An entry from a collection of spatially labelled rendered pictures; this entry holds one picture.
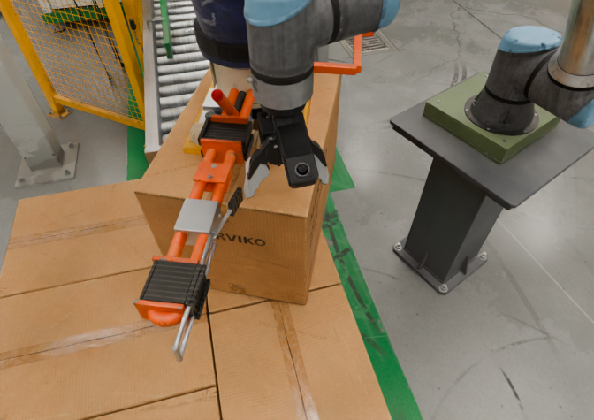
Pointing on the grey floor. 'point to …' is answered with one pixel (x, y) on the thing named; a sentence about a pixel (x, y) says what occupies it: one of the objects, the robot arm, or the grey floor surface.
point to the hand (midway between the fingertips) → (287, 194)
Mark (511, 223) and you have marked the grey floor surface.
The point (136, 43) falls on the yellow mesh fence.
